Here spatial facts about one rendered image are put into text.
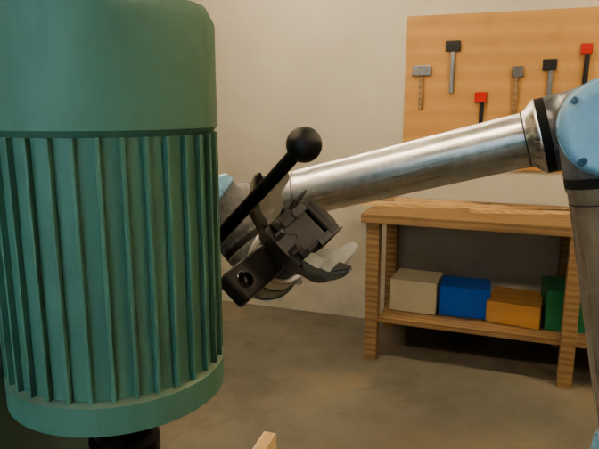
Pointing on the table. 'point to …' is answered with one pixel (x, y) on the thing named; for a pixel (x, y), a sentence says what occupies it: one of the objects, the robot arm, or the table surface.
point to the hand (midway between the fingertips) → (299, 224)
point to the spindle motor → (109, 214)
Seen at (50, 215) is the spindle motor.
